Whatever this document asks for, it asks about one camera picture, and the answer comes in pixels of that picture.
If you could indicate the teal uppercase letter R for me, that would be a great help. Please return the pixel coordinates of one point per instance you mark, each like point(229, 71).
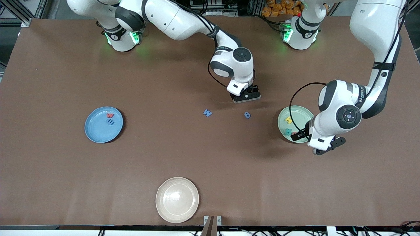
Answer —
point(288, 132)

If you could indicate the yellow uppercase letter H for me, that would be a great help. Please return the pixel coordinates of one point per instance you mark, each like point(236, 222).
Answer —
point(288, 120)

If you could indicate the blue lowercase letter m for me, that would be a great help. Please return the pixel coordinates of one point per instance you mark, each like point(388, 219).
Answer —
point(110, 122)

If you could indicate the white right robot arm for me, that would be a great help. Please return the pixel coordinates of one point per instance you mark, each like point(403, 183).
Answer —
point(170, 16)

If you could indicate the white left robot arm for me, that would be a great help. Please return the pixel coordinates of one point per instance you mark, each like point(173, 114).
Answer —
point(374, 23)

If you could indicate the green plate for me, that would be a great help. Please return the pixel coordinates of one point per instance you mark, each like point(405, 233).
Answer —
point(300, 113)

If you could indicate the blue lowercase letter g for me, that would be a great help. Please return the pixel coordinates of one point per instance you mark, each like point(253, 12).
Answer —
point(249, 115)

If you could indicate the blue uppercase letter M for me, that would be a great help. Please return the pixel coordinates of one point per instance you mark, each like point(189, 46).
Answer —
point(207, 113)

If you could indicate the orange snack bag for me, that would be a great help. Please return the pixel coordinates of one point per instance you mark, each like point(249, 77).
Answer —
point(274, 9)

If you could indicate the grey metal equipment rack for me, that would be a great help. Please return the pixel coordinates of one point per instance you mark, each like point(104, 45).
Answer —
point(216, 8)

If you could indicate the beige plate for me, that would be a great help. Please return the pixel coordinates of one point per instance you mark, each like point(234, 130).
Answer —
point(177, 200)

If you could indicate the blue plate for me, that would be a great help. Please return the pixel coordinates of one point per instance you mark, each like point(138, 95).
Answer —
point(98, 129)

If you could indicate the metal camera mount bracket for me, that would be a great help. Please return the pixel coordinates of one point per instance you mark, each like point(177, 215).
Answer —
point(212, 226)

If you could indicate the aluminium frame post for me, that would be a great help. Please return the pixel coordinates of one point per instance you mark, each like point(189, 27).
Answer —
point(28, 21)

